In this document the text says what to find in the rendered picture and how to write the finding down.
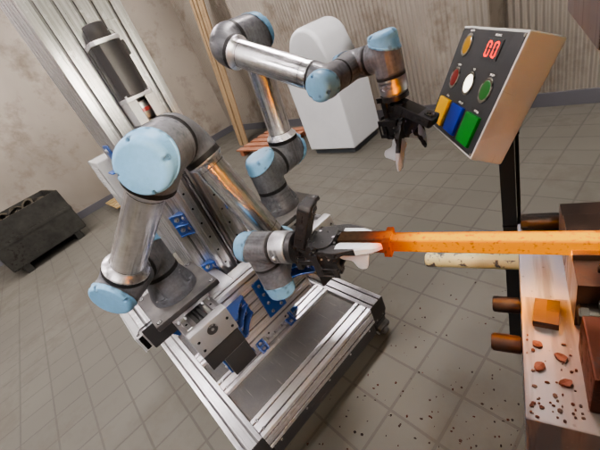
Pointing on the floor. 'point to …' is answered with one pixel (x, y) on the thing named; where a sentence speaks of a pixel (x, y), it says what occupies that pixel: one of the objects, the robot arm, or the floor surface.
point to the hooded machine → (310, 39)
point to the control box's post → (510, 228)
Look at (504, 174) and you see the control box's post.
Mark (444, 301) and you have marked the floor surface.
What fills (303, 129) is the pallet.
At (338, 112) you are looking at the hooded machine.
